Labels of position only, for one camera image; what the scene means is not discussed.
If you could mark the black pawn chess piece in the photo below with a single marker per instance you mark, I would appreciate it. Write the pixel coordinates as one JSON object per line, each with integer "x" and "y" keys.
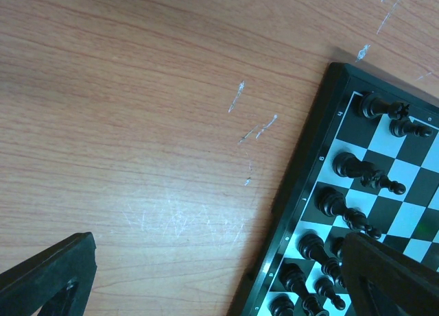
{"x": 391, "y": 185}

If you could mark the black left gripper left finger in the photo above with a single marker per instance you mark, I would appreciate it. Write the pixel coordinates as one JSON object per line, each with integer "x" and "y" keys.
{"x": 56, "y": 281}

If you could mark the black king chess piece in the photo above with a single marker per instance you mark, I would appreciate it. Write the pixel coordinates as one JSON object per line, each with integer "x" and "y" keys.
{"x": 293, "y": 280}

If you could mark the black and white chessboard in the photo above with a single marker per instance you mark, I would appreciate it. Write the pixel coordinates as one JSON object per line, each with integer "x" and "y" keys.
{"x": 408, "y": 222}

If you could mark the black queen chess piece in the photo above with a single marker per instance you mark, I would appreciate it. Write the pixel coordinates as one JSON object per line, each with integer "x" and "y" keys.
{"x": 311, "y": 247}

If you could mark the black knight chess piece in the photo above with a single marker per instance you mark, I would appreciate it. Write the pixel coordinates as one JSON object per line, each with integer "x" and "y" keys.
{"x": 346, "y": 164}

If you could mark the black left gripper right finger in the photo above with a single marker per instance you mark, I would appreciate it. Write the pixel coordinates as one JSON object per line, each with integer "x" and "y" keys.
{"x": 383, "y": 281}

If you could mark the black bishop chess piece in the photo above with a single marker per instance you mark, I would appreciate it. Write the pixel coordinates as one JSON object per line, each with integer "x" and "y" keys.
{"x": 332, "y": 203}

